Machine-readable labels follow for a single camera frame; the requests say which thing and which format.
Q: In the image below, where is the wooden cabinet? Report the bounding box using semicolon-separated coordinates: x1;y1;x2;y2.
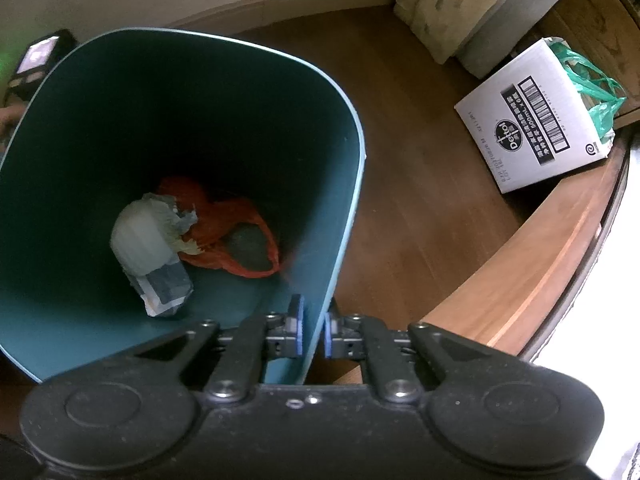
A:
540;0;640;131

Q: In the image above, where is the teal plastic bin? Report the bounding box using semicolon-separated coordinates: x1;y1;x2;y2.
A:
0;27;368;386

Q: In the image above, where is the orange plastic bag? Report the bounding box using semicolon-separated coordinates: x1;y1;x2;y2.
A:
157;176;282;279

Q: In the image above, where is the white cardboard box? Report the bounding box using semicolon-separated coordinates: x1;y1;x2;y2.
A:
454;37;617;195

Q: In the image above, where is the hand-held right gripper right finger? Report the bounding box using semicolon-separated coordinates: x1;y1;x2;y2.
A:
324;312;508;405

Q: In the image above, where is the wooden bed frame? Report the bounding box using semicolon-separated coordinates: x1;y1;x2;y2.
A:
420;130;633;361

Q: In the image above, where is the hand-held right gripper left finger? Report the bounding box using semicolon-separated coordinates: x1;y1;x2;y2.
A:
130;295;306;406

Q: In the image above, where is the green plastic bag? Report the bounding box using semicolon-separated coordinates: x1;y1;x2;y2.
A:
547;40;628;148

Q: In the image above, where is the silver foil wrapper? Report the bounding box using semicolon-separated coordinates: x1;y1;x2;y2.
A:
129;260;195;319

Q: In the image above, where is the white patterned cloth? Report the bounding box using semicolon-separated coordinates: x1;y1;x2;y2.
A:
530;130;640;480

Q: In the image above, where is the crushed white paper cup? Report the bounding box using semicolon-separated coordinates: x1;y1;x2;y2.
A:
110;192;201;276

